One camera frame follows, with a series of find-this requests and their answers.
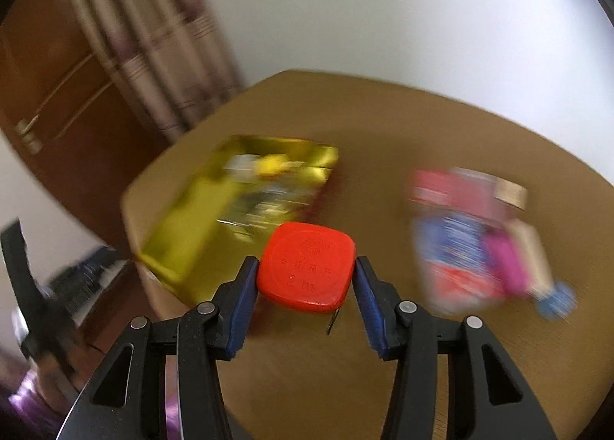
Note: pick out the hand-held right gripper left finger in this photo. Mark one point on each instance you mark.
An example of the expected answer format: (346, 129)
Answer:
(242, 308)

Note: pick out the small blue object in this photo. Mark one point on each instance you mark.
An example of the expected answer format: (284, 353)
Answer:
(556, 301)

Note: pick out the pink block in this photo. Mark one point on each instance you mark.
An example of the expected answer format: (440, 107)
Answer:
(506, 260)

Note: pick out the red tape measure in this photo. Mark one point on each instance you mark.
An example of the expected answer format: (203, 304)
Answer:
(307, 265)

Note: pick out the striped beige curtain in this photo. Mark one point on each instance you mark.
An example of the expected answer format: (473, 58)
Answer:
(144, 37)

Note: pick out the blue and red packet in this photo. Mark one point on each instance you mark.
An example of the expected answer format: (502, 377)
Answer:
(455, 257)

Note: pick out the brown wooden door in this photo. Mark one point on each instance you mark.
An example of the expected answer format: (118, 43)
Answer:
(57, 85)

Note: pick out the clear case of red cards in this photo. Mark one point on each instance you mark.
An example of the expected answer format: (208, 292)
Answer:
(446, 193)

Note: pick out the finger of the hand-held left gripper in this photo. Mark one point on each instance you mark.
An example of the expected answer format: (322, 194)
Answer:
(21, 267)

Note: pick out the gold box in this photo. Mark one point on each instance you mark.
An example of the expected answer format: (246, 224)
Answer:
(192, 224)

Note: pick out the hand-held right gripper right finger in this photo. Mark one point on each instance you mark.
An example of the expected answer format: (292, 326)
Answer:
(370, 308)

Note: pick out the person's left forearm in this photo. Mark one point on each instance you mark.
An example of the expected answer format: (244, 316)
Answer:
(29, 406)

